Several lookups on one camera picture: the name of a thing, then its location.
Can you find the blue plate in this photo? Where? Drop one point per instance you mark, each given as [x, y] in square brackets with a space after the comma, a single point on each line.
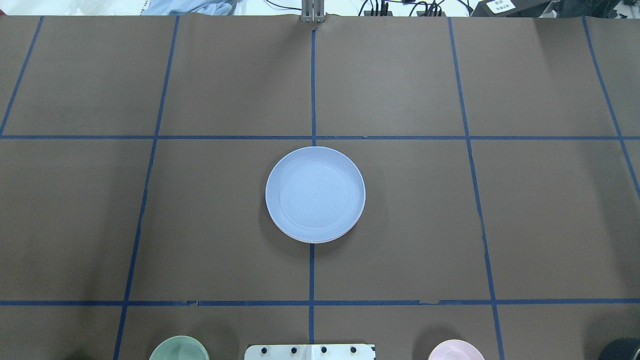
[315, 194]

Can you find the pink bowl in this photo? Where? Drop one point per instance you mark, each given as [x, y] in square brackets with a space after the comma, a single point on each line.
[455, 349]

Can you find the green bowl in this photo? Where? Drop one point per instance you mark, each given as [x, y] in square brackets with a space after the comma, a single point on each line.
[180, 347]

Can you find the light blue cloth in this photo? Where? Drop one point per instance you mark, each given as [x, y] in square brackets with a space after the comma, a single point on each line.
[182, 7]

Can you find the dark blue pot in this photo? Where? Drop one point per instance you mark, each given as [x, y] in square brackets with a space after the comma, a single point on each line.
[621, 349]

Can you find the aluminium frame post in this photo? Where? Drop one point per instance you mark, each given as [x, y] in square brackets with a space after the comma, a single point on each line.
[313, 11]

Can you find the white camera stand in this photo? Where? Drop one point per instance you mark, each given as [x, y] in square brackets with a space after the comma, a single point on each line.
[334, 351]

